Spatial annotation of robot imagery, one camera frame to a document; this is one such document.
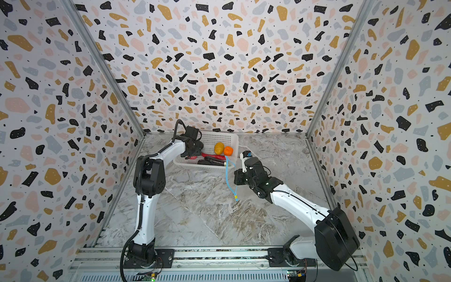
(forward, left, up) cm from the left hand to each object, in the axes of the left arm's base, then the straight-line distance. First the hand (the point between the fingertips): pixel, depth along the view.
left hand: (194, 148), depth 105 cm
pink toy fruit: (-9, -1, +2) cm, 9 cm away
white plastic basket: (-3, -10, +11) cm, 15 cm away
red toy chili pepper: (-3, -16, -5) cm, 17 cm away
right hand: (-23, -22, +12) cm, 34 cm away
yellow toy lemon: (+1, -15, -1) cm, 15 cm away
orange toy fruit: (-1, -20, -2) cm, 20 cm away
